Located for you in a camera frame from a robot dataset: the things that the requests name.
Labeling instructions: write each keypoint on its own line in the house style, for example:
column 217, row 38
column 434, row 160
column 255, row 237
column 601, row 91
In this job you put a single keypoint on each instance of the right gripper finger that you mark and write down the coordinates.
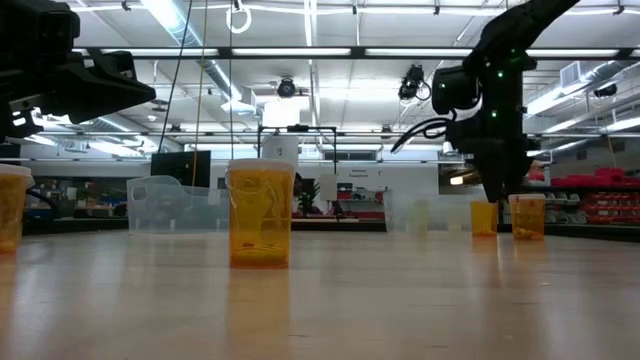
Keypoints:
column 492, row 180
column 512, row 172

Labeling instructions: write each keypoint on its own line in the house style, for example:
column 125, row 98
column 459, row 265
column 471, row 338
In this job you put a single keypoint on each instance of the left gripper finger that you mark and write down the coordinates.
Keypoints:
column 115, row 70
column 100, row 102

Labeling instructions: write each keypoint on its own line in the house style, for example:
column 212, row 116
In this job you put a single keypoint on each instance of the orange pill bottle white cap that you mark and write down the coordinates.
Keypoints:
column 484, row 220
column 527, row 217

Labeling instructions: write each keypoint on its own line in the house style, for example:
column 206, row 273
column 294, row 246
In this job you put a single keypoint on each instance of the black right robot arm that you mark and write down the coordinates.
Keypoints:
column 515, row 30

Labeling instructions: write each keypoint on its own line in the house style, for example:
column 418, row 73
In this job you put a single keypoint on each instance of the clear plastic bin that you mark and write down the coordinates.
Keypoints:
column 435, row 220
column 170, row 210

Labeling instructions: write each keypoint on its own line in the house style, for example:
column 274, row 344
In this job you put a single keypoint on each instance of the rack of grey storage bins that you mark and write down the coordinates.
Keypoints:
column 562, row 210

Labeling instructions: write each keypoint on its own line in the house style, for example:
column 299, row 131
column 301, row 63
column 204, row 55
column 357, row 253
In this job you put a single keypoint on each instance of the shelf of red storage bins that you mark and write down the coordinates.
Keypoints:
column 607, row 176

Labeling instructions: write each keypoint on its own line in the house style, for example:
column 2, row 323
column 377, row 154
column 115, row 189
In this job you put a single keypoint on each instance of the black monitor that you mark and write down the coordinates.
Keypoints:
column 180, row 169

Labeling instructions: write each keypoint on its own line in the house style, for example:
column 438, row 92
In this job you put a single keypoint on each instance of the white pillar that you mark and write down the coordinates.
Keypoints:
column 281, row 150

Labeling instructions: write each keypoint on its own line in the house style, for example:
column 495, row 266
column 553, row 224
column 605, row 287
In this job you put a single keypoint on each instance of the background potted plant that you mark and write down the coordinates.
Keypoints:
column 307, row 197

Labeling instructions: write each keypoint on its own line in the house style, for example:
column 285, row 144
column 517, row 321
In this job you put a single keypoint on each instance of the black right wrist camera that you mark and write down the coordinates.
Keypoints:
column 452, row 90

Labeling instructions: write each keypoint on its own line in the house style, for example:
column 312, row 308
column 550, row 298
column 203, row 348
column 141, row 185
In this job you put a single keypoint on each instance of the silver ceiling air duct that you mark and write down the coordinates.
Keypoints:
column 175, row 20

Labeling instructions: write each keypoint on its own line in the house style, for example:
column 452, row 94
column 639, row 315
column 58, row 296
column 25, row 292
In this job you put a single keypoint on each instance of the black ceiling camera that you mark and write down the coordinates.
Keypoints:
column 286, row 88
column 412, row 82
column 605, row 90

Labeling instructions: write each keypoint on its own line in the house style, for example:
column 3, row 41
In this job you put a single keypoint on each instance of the white wall sign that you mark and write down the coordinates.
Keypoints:
column 380, row 177

